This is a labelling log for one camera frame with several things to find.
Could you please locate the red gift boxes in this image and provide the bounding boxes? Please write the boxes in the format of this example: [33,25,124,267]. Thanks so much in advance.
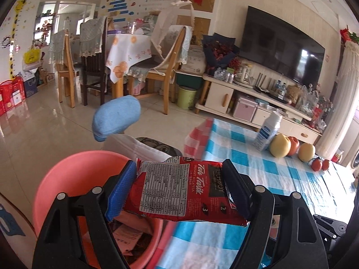
[0,77,26,117]

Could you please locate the green waste bin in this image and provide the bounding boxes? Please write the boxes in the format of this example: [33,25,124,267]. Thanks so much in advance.
[177,85,198,110]

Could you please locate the red apple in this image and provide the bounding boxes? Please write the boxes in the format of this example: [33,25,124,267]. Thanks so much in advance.
[287,136,300,156]

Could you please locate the yellow bag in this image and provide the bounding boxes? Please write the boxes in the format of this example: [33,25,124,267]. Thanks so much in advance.
[23,48,42,64]

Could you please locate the cream curtain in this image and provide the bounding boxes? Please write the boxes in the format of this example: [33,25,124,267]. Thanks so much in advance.
[315,41,359,157]

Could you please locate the dark wooden chair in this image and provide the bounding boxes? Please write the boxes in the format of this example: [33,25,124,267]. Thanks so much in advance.
[80,15,110,105]

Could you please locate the blue checked tablecloth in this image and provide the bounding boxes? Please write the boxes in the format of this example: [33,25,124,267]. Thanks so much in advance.
[155,118,359,269]

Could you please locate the upright white plastic bottle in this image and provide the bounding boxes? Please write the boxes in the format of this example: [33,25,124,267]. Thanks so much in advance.
[252,111,283,152]

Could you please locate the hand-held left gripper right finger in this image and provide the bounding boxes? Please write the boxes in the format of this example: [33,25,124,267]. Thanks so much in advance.
[221,159,330,269]

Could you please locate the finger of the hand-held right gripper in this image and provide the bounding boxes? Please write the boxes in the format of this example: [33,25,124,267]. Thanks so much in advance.
[313,215,350,239]

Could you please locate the salmon pink plastic bucket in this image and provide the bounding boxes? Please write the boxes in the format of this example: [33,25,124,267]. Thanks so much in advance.
[32,150,169,269]

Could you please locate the white kettle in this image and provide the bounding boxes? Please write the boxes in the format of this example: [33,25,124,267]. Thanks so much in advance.
[234,63,254,87]

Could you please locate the black router with antennas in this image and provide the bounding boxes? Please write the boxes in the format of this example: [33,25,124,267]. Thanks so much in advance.
[254,73,274,93]

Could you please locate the small yellow apple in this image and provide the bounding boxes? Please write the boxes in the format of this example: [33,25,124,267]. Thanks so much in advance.
[270,134,292,158]

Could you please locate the pink storage box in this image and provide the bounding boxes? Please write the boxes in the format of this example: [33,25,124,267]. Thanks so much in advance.
[233,94,258,122]

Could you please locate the giraffe height wall sticker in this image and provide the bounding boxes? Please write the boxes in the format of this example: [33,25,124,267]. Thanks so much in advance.
[8,0,31,80]

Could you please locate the dark wrapped flower bouquet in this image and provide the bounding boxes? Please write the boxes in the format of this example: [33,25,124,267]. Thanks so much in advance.
[202,33,240,69]

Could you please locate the dark green box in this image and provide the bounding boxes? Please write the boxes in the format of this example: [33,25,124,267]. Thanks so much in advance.
[175,71,204,90]

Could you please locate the red white checked packet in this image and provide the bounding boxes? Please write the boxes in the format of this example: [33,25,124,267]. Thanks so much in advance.
[184,118,215,159]

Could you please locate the cream TV cabinet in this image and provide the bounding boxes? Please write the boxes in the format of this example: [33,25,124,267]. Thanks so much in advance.
[195,73,323,146]

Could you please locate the large yellow pear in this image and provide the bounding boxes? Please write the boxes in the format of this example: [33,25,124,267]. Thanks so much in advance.
[298,143,316,162]

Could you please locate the black television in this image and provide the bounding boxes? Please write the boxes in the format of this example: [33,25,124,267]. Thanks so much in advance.
[238,6,326,86]

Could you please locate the light wooden chair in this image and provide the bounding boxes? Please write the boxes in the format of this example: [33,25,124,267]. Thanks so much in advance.
[49,29,80,108]

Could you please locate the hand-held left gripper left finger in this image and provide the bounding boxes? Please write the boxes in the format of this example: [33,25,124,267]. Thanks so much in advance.
[32,160,138,269]

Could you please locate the floor mat with blue print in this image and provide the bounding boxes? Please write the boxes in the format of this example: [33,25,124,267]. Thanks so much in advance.
[0,195,34,239]

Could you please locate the white printed cloth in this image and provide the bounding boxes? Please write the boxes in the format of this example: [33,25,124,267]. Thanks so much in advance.
[102,134,183,163]

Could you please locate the red label bottle pack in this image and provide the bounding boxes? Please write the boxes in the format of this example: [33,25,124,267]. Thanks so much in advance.
[311,105,326,126]

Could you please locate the red milk tea packet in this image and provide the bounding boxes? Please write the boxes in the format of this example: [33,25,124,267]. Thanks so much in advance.
[122,157,249,226]

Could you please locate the white sack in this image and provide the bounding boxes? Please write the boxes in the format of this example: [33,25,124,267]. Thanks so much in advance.
[179,45,208,75]

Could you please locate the pink paper wrapper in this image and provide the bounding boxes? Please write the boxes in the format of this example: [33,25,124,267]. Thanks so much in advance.
[114,224,143,255]

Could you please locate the orange print dining tablecloth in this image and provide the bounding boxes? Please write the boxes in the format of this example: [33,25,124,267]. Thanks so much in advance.
[106,32,153,98]

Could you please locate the wooden chair with cover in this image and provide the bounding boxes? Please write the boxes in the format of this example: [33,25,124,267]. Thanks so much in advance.
[127,25,193,115]

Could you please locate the blue gift bag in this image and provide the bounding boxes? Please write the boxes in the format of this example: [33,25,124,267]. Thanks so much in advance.
[24,74,38,98]

